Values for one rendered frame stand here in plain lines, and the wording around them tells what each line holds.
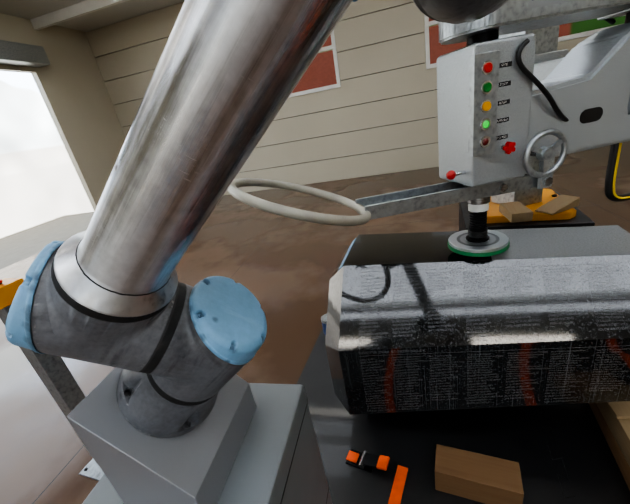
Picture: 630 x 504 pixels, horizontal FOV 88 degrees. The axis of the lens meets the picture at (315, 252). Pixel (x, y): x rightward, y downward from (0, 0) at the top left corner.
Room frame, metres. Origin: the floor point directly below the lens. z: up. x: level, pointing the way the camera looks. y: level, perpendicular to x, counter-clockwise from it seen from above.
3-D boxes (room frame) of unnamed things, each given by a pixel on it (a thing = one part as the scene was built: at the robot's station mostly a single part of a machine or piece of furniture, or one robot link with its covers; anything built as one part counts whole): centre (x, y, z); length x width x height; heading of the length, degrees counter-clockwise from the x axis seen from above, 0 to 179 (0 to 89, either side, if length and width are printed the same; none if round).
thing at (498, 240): (1.16, -0.64, 0.92); 0.21 x 0.21 x 0.01
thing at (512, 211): (1.65, -1.13, 0.81); 0.20 x 0.10 x 0.05; 165
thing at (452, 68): (1.16, -0.72, 1.37); 0.36 x 0.22 x 0.45; 95
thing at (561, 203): (1.64, -1.35, 0.80); 0.20 x 0.10 x 0.05; 107
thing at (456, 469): (0.80, -0.46, 0.07); 0.30 x 0.12 x 0.12; 64
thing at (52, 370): (1.25, 1.28, 0.54); 0.20 x 0.20 x 1.09; 67
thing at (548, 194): (1.87, -1.27, 0.76); 0.49 x 0.49 x 0.05; 67
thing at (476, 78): (1.04, -0.58, 1.42); 0.08 x 0.03 x 0.28; 95
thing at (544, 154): (1.05, -0.77, 1.24); 0.15 x 0.10 x 0.15; 95
